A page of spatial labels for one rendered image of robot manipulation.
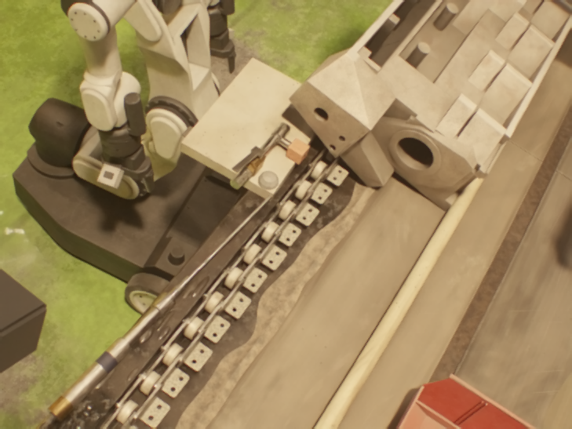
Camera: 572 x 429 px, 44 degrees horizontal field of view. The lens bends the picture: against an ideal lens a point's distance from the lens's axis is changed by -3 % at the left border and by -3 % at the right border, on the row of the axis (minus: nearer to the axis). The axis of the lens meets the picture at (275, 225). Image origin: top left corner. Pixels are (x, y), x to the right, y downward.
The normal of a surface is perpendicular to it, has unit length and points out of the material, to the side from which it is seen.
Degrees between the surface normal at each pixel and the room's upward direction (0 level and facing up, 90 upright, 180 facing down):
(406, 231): 0
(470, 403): 88
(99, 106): 90
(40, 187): 0
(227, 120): 0
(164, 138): 90
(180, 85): 90
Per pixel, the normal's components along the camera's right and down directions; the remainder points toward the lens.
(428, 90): 0.32, -0.42
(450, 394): -0.52, 0.65
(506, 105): 0.02, -0.03
